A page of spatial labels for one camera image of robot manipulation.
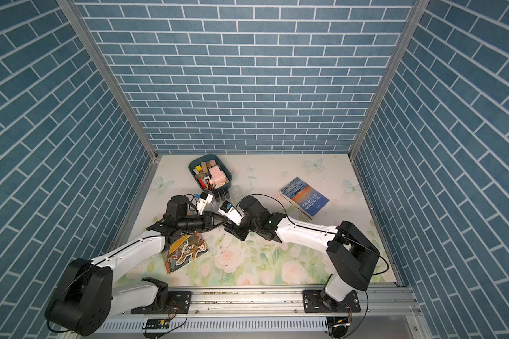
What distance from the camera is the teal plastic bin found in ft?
3.43

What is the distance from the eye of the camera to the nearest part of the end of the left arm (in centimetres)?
68

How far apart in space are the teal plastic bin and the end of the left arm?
0.26 meters
